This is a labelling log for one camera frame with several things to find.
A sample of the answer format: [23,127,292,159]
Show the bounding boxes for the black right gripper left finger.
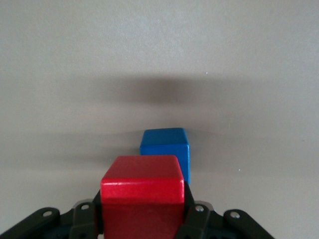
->
[0,191,104,239]

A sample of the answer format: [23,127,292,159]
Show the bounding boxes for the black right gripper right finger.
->
[174,180,275,239]

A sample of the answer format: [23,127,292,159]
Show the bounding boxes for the red wooden block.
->
[100,154,185,239]

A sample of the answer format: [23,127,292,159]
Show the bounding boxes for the blue wooden block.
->
[139,127,192,186]

